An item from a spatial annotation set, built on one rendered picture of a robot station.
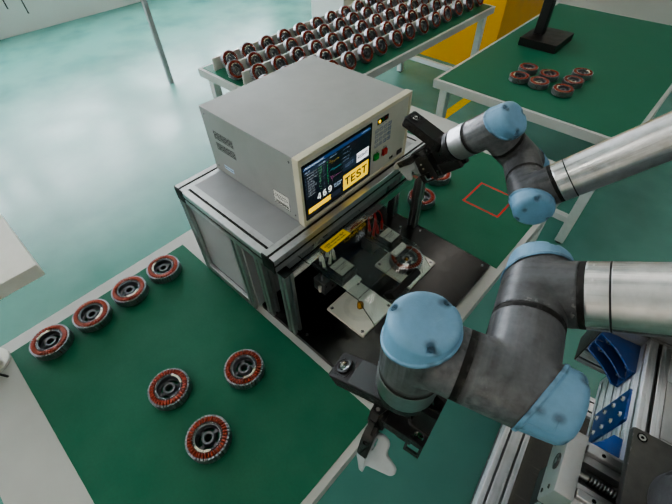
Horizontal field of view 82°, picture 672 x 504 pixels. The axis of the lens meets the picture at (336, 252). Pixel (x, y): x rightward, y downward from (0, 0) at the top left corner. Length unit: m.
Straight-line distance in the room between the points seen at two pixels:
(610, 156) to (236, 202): 0.85
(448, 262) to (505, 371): 1.05
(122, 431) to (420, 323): 1.02
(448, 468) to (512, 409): 1.52
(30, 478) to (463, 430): 1.54
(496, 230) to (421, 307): 1.25
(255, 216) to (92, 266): 1.89
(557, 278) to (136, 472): 1.05
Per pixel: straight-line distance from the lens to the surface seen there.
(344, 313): 1.24
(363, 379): 0.57
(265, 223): 1.05
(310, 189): 0.96
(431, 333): 0.38
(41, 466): 1.35
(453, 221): 1.61
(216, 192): 1.18
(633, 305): 0.47
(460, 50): 4.78
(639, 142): 0.82
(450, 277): 1.39
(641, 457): 0.98
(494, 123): 0.86
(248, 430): 1.16
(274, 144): 0.96
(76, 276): 2.84
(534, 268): 0.49
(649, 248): 3.10
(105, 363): 1.39
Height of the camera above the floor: 1.83
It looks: 48 degrees down
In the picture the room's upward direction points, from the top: 2 degrees counter-clockwise
